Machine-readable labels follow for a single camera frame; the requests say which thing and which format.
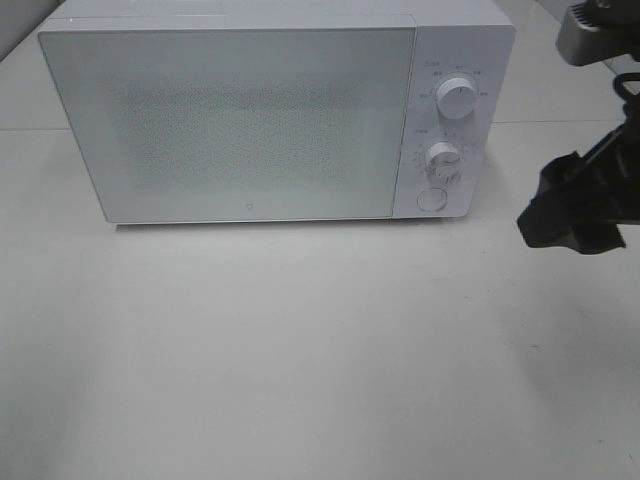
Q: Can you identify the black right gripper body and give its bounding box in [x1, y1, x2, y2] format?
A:
[581, 99, 639, 225]

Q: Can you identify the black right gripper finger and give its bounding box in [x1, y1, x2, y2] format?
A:
[517, 195, 626, 250]
[532, 152, 588, 205]

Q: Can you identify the white timer knob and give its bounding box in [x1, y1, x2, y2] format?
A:
[425, 141, 462, 178]

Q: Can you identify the round white door button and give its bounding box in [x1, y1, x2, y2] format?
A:
[416, 187, 448, 212]

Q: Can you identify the white microwave door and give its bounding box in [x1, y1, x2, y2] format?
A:
[40, 28, 414, 224]

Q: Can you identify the upper white power knob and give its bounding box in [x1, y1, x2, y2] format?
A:
[435, 73, 478, 120]

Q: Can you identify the white microwave oven body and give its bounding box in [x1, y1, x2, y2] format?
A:
[38, 1, 516, 223]

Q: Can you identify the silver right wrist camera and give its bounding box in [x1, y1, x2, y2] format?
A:
[556, 0, 639, 66]

